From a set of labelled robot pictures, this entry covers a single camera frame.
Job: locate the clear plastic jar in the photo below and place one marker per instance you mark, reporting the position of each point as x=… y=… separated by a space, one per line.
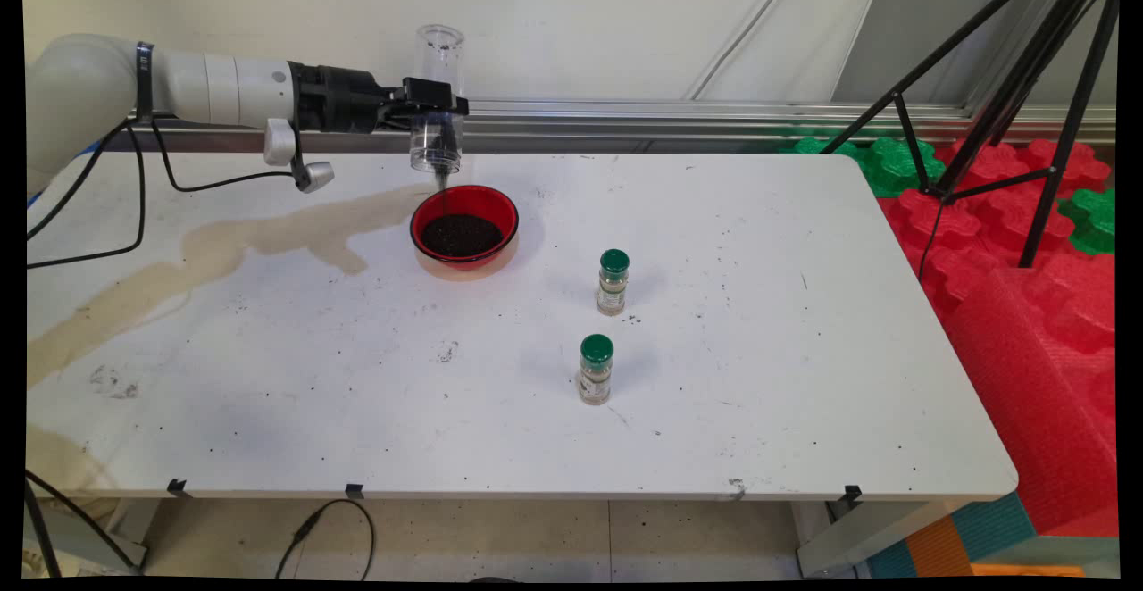
x=438 y=51

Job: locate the red bowl with black rim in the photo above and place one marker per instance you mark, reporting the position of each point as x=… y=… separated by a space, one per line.
x=473 y=198

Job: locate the red interlocking foam piece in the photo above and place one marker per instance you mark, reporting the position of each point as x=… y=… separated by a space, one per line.
x=973 y=234
x=1000 y=162

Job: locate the teal orange foam mat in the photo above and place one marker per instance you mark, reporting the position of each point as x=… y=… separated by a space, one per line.
x=991 y=528

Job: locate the white grey wrist camera box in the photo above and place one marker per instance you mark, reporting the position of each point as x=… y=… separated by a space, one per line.
x=279 y=140

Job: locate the grey table leg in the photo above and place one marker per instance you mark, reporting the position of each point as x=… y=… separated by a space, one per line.
x=89 y=546
x=866 y=537

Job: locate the black tripod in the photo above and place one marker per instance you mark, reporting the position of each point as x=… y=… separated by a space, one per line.
x=1018 y=78

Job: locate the large red foam block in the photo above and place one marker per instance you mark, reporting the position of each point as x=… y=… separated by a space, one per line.
x=1045 y=395

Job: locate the green lidded spice jar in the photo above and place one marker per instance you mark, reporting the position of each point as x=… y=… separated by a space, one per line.
x=613 y=292
x=596 y=377

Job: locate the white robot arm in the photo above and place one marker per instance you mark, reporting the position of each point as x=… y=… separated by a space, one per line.
x=80 y=91

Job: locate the aluminium rail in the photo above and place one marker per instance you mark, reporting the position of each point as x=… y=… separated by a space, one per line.
x=625 y=113

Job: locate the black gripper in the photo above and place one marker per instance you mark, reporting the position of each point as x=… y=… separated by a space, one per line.
x=339 y=100

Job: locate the green interlocking foam piece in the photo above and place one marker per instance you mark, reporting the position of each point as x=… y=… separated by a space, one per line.
x=893 y=167
x=817 y=146
x=1091 y=220

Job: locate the black granules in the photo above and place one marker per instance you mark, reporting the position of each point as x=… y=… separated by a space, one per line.
x=463 y=236
x=438 y=149

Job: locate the black granules inside bowl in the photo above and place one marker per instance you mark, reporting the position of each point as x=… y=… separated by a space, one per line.
x=463 y=236

